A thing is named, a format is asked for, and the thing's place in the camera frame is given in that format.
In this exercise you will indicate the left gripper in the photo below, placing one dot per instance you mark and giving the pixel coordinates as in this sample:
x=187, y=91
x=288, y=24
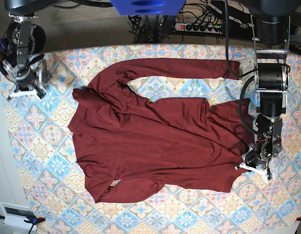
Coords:
x=252, y=161

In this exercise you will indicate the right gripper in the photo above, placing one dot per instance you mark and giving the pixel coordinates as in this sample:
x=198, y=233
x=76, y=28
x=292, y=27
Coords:
x=28, y=81

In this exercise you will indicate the dark red t-shirt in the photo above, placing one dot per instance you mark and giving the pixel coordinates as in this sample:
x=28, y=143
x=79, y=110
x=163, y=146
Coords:
x=129, y=147

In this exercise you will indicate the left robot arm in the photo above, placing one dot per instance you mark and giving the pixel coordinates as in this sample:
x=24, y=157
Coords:
x=270, y=25

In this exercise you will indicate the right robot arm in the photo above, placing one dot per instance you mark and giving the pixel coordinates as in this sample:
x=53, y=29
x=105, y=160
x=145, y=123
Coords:
x=22, y=58

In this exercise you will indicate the black round stool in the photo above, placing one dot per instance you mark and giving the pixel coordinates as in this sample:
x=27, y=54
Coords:
x=38, y=39

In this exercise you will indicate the patterned tile tablecloth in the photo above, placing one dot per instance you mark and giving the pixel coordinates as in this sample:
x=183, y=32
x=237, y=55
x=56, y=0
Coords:
x=53, y=183

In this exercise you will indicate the blue clamp lower left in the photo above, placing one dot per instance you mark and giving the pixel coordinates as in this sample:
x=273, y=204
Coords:
x=30, y=220

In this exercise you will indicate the white power strip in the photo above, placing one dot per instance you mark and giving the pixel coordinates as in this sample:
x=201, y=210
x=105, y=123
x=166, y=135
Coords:
x=198, y=28

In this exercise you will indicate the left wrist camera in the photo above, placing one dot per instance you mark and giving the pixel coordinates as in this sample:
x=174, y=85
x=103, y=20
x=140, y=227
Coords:
x=267, y=177

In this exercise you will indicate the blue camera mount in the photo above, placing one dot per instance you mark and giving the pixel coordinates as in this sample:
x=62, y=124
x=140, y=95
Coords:
x=148, y=7

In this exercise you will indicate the white wall vent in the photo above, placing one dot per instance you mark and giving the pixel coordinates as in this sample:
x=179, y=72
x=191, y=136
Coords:
x=16, y=210

